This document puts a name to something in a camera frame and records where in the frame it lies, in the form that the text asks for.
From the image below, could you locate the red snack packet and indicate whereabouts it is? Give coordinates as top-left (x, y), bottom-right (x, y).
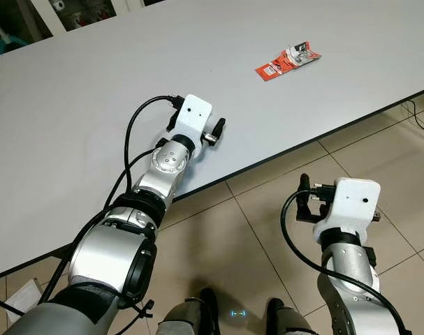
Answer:
top-left (255, 40), bottom-right (322, 82)

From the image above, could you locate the robot right leg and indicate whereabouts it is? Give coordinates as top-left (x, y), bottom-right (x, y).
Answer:
top-left (266, 298), bottom-right (317, 335)

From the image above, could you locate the white glass door cabinet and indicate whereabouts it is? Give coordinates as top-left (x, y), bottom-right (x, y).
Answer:
top-left (30, 0), bottom-right (149, 36)

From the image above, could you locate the white paper sheet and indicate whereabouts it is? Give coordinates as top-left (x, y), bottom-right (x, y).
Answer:
top-left (6, 279), bottom-right (43, 323)

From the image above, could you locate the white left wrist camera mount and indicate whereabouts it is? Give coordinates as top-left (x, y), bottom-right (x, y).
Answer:
top-left (171, 95), bottom-right (214, 151)

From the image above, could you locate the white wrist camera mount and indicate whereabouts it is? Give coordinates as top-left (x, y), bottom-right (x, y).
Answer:
top-left (315, 178), bottom-right (382, 243)
top-left (171, 95), bottom-right (214, 151)

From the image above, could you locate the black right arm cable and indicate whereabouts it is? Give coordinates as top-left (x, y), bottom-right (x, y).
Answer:
top-left (280, 188), bottom-right (408, 335)

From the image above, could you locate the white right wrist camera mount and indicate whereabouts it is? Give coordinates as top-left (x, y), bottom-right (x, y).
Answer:
top-left (315, 178), bottom-right (382, 243)

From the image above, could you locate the black floor cable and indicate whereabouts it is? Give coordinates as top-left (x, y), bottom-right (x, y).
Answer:
top-left (400, 100), bottom-right (424, 145)

